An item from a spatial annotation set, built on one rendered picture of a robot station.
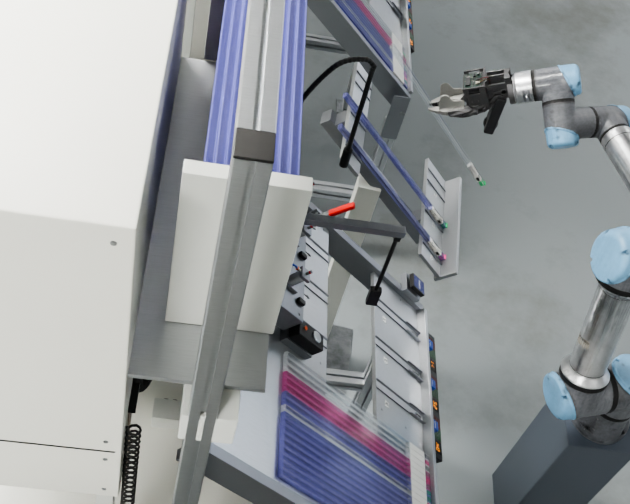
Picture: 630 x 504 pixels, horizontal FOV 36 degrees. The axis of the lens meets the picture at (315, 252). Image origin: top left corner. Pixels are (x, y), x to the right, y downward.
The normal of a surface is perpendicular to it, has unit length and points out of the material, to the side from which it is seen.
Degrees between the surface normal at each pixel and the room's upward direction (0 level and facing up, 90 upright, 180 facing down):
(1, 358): 90
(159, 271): 0
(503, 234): 0
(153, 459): 0
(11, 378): 90
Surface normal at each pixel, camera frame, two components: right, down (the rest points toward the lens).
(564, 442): -0.98, -0.15
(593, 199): 0.18, -0.62
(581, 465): -0.05, 0.77
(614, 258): -0.92, -0.01
